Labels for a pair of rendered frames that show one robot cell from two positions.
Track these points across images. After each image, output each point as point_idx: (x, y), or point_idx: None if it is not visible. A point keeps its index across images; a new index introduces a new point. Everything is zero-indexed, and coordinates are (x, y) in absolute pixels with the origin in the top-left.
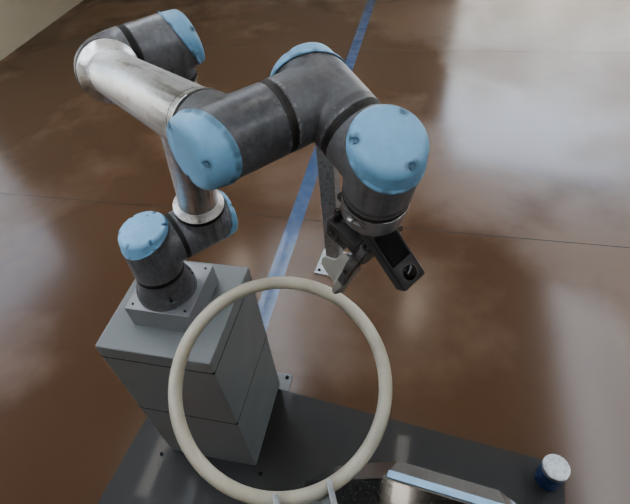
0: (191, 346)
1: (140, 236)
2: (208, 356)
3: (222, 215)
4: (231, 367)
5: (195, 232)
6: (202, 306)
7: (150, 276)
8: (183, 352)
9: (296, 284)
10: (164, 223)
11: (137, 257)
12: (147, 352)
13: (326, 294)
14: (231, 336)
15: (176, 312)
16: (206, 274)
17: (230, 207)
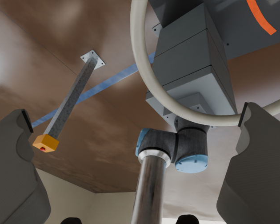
0: (265, 109)
1: (196, 166)
2: (208, 76)
3: (147, 146)
4: (193, 59)
5: (167, 146)
6: (185, 101)
7: (203, 139)
8: (275, 110)
9: (162, 94)
10: (179, 163)
11: (205, 156)
12: (226, 101)
13: (148, 67)
14: (182, 74)
15: (201, 110)
16: (170, 114)
17: (138, 145)
